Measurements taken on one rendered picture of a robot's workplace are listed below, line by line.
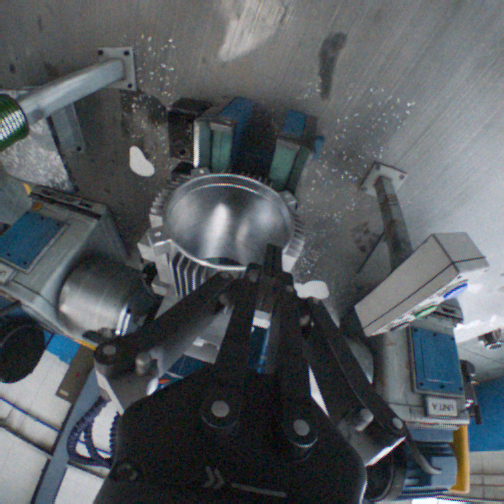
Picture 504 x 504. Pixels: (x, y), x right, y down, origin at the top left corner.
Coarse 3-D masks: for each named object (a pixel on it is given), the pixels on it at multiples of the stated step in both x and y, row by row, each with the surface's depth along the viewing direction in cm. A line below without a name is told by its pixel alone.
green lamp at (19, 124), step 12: (0, 96) 18; (0, 108) 18; (12, 108) 19; (0, 120) 18; (12, 120) 19; (0, 132) 18; (12, 132) 20; (24, 132) 22; (0, 144) 19; (12, 144) 21
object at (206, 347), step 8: (168, 296) 28; (176, 296) 29; (168, 304) 28; (160, 312) 27; (216, 320) 28; (224, 320) 28; (208, 328) 27; (216, 328) 27; (224, 328) 27; (200, 336) 26; (208, 336) 26; (216, 336) 27; (192, 344) 36; (200, 344) 32; (208, 344) 37; (216, 344) 26; (184, 352) 35; (192, 352) 35; (200, 352) 36; (208, 352) 36; (216, 352) 36; (208, 360) 35
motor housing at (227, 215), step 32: (192, 192) 32; (224, 192) 35; (256, 192) 34; (160, 224) 27; (192, 224) 37; (224, 224) 40; (256, 224) 38; (288, 224) 30; (192, 256) 23; (224, 256) 48; (256, 256) 43; (288, 256) 26; (192, 288) 27
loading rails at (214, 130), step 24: (216, 120) 29; (240, 120) 32; (288, 120) 33; (312, 120) 35; (216, 144) 32; (240, 144) 37; (288, 144) 28; (312, 144) 29; (216, 168) 35; (240, 168) 42; (264, 168) 41; (288, 168) 32
